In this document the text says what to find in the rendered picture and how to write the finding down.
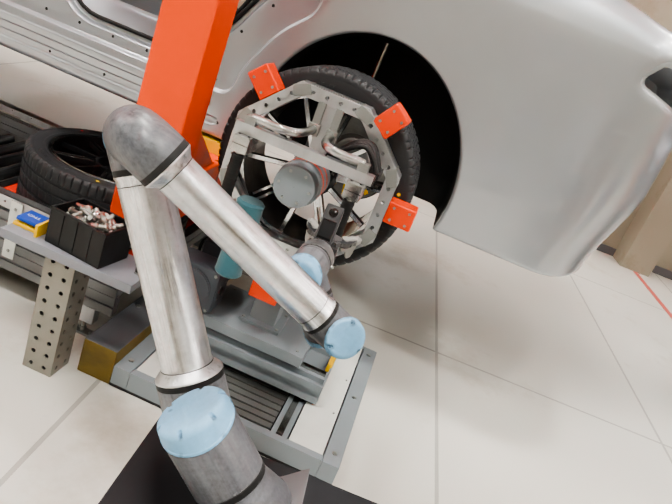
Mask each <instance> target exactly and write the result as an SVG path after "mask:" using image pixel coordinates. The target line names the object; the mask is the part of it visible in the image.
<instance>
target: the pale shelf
mask: <svg viewBox="0 0 672 504"><path fill-rule="evenodd" d="M33 235H34V233H32V232H30V231H28V230H26V229H24V228H21V227H19V226H17V225H15V224H13V223H11V224H8V225H5V226H3V227H1V228H0V236H1V237H3V238H5V239H7V240H10V241H12V242H14V243H16V244H18V245H21V246H23V247H25V248H27V249H30V250H32V251H34V252H36V253H38V254H41V255H43V256H45V257H47V258H50V259H52V260H54V261H56V262H58V263H61V264H63V265H65V266H67V267H70V268H72V269H74V270H76V271H79V272H81V273H83V274H85V275H87V276H90V277H92V278H94V279H96V280H99V281H101V282H103V283H105V284H107V285H110V286H112V287H114V288H116V289H119V290H121V291H123V292H125V293H128V294H130V293H132V292H133V291H134V290H136V289H137V288H139V287H140V286H141V284H140V280H139V276H138V275H136V274H134V271H135V269H136V264H135V260H134V256H132V255H130V254H128V256H127V258H125V259H123V260H120V261H118V262H115V263H113V264H110V265H108V266H105V267H103V268H100V269H96V268H94V267H92V266H91V265H89V264H87V263H85V262H83V261H81V260H80V259H78V258H76V257H74V256H72V255H70V254H69V253H67V252H65V251H63V250H61V249H60V248H58V247H56V246H54V245H52V244H50V243H49V242H47V241H45V236H46V234H44V235H41V236H39V237H37V238H35V237H33Z"/></svg>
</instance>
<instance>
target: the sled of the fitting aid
mask: <svg viewBox="0 0 672 504"><path fill-rule="evenodd" d="M205 328H206V332H207V337H208V341H209V346H210V350H211V354H212V356H213V357H215V358H217V359H219V360H220V361H222V363H224V364H226V365H229V366H231V367H233V368H235V369H237V370H240V371H242V372H244V373H246V374H248V375H251V376H253V377H255V378H257V379H260V380H262V381H264V382H266V383H268V384H271V385H273V386H275V387H277V388H279V389H282V390H284V391H286V392H288V393H290V394H293V395H295V396H297V397H299V398H302V399H304V400H306V401H308V402H310V403H313V404H315V405H316V403H317V401H318V399H319V396H320V394H321V392H322V390H323V388H324V385H325V383H326V381H327V379H328V376H329V374H330V372H331V370H332V367H333V365H334V363H335V361H336V358H335V357H332V356H330V355H329V354H328V353H327V352H326V350H325V349H324V348H315V347H310V349H309V351H308V353H307V355H306V356H305V358H304V360H303V362H302V364H301V365H300V367H299V368H297V367H295V366H292V365H290V364H288V363H286V362H283V361H281V360H279V359H277V358H275V357H272V356H270V355H268V354H266V353H263V352H261V351H259V350H257V349H254V348H252V347H250V346H248V345H246V344H243V343H241V342H239V341H237V340H234V339H232V338H230V337H228V336H225V335H223V334H221V333H219V332H217V331H214V330H212V329H210V328H208V327H205Z"/></svg>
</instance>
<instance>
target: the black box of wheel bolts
mask: <svg viewBox="0 0 672 504"><path fill-rule="evenodd" d="M45 241H47V242H49V243H50V244H52V245H54V246H56V247H58V248H60V249H61V250H63V251H65V252H67V253H69V254H70V255H72V256H74V257H76V258H78V259H80V260H81V261H83V262H85V263H87V264H89V265H91V266H92V267H94V268H96V269H100V268H103V267H105V266H108V265H110V264H113V263H115V262H118V261H120V260H123V259H125V258H127V256H128V253H129V249H130V245H131V244H130V240H129V235H128V231H127V227H126V223H125V219H124V218H122V217H120V216H118V215H116V214H114V213H113V212H111V211H109V210H107V209H105V208H103V207H101V206H99V205H97V204H95V203H93V202H91V201H90V200H88V199H86V198H81V199H76V200H72V201H68V202H64V203H60V204H55V205H51V212H50V217H49V222H48V226H47V231H46V236H45Z"/></svg>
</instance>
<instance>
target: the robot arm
mask: <svg viewBox="0 0 672 504"><path fill-rule="evenodd" d="M102 139H103V144H104V146H105V149H106V152H107V156H108V160H109V164H110V168H111V172H112V176H113V180H114V181H115V182H116V186H117V191H118V195H119V199H120V203H121V207H122V211H123V215H124V219H125V223H126V227H127V231H128V235H129V240H130V244H131V248H132V252H133V256H134V260H135V264H136V268H137V272H138V276H139V280H140V284H141V288H142V293H143V297H144V301H145V305H146V309H147V313H148V317H149V321H150V325H151V329H152V333H153V337H154V341H155V346H156V350H157V354H158V358H159V362H160V366H161V370H160V372H159V373H158V375H157V376H156V378H155V385H156V390H157V394H158V398H159V402H160V406H161V411H162V414H161V416H160V418H159V420H158V423H157V432H158V436H159V438H160V442H161V444H162V446H163V448H164V449H165V450H166V451H167V453H168V455H169V456H170V458H171V460H172V461H173V463H174V465H175V467H176V468H177V470H178V472H179V473H180V475H181V477H182V479H183V480H184V482H185V484H186V485H187V487H188V489H189V491H190V492H191V494H192V496H193V497H194V499H195V501H196V502H197V504H291V502H292V494H291V491H290V489H289V487H288V485H287V484H286V482H285V481H284V480H283V479H282V478H281V477H280V476H278V475H277V474H275V473H274V472H273V471H272V470H271V469H269V468H268V467H267V466H266V465H265V464H264V462H263V460H262V458H261V456H260V454H259V452H258V451H257V449H256V447H255V445H254V443H253V441H252V439H251V437H250V436H249V434H248V432H247V430H246V428H245V426H244V424H243V422H242V420H241V418H240V416H239V414H238V412H237V410H236V408H235V406H234V404H233V402H232V400H231V397H230V393H229V389H228V384H227V380H226V375H225V371H224V366H223V363H222V361H220V360H219V359H217V358H215V357H213V356H212V354H211V350H210V346H209V341H208V337H207V332H206V328H205V324H204V319H203V315H202V310H201V306H200V302H199V297H198V293H197V288H196V284H195V280H194V275H193V271H192V266H191V262H190V257H189V253H188V249H187V244H186V240H185V235H184V231H183V227H182V222H181V218H180V213H179V209H180V210H181V211H182V212H183V213H184V214H185V215H187V216H188V217H189V218H190V219H191V220H192V221H193V222H194V223H195V224H196V225H197V226H198V227H199V228H200V229H201V230H202V231H203V232H204V233H205V234H206V235H207V236H208V237H209V238H211V239H212V240H213V241H214V242H215V243H216V244H217V245H218V246H219V247H220V248H221V249H222V250H223V251H224V252H225V253H226V254H227V255H228V256H229V257H230V258H231V259H232V260H233V261H235V262H236V263H237V264H238V265H239V266H240V267H241V268H242V269H243V270H244V271H245V272H246V273H247V274H248V275H249V276H250V277H251V278H252V279H253V280H254V281H255V282H256V283H257V284H259V285H260V286H261V287H262V288H263V289H264V290H265V291H266V292H267V293H268V294H269V295H270V296H271V297H272V298H273V299H274V300H275V301H276V302H277V303H278V304H279V305H280V306H281V307H283V308H284V309H285V310H286V311H287V312H288V313H289V314H290V315H291V316H292V317H293V318H294V319H295V320H296V321H297V322H298V323H299V324H300V325H301V326H302V329H303V335H304V338H305V339H306V341H307V343H308V344H309V345H310V346H311V347H315V348H324V349H325V350H326V352H327V353H328V354H329V355H330V356H332V357H335V358H337V359H349V358H351V357H353V356H355V355H356V354H357V353H358V352H359V351H360V350H361V349H362V347H363V345H364V342H365V330H364V327H363V326H362V324H361V323H360V321H359V320H358V319H356V318H354V317H352V316H351V315H350V314H349V313H348V312H347V311H346V310H345V309H344V308H343V307H342V306H341V305H340V304H339V303H338V302H337V301H336V300H335V299H334V297H333V293H332V290H331V286H330V283H329V279H328V276H327V274H328V272H329V270H330V269H332V270H333V268H334V266H333V264H334V261H335V259H336V255H337V252H338V251H337V250H338V249H339V251H341V252H344V257H345V258H349V257H350V256H351V255H352V253H353V251H354V249H355V248H356V246H357V245H359V244H360V243H361V241H362V239H361V238H360V237H359V236H356V237H354V236H352V237H346V236H343V237H342V238H341V237H340V236H338V235H336V232H337V229H338V227H339V224H340V222H341V219H342V217H343V214H344V208H341V207H339V206H336V205H334V204H331V203H328V204H327V206H326V209H325V211H324V214H323V216H322V218H321V221H320V223H319V225H318V224H317V223H316V221H315V218H309V219H308V221H307V230H306V234H305V241H306V242H305V243H303V244H302V245H301V246H300V248H299V249H298V250H297V251H296V253H295V254H294V255H293V256H291V257H290V256H289V255H288V254H287V252H286V251H285V250H284V249H283V248H282V247H281V246H280V245H279V244H278V243H277V242H276V241H275V240H274V239H273V238H272V237H271V236H270V235H269V234H268V233H267V232H266V231H265V230H264V229H263V228H262V227H261V226H260V225H259V224H258V223H257V222H256V221H255V220H254V219H253V218H252V217H251V216H250V215H249V214H248V213H247V212H246V211H245V210H244V209H243V208H242V207H241V206H240V205H239V204H238V203H237V202H236V201H235V200H234V199H233V198H232V197H231V196H230V195H229V194H228V193H227V192H226V191H225V190H224V189H223V188H222V187H221V186H220V185H219V184H218V183H217V182H216V181H215V180H214V179H213V178H212V177H211V176H210V175H209V174H208V173H207V172H206V171H205V170H204V169H203V168H202V167H201V166H200V165H199V164H198V163H197V162H196V161H195V160H194V159H193V158H192V157H191V145H190V144H189V143H188V142H187V141H186V140H185V139H184V138H183V137H182V136H181V134H180V133H179V132H178V131H176V130H175V129H174V128H173V127H172V126H171V125H170V124H169V123H168V122H167V121H165V120H164V119H163V118H162V117H161V116H159V115H158V114H157V113H155V112H154V111H152V110H151V109H149V108H147V107H145V106H142V105H138V104H129V105H123V106H121V107H119V108H117V109H115V110H114V111H113V112H112V113H111V114H110V115H109V116H108V117H107V119H106V121H105V123H104V126H103V132H102ZM178 208H179V209H178ZM310 238H311V239H310ZM309 239H310V240H309Z"/></svg>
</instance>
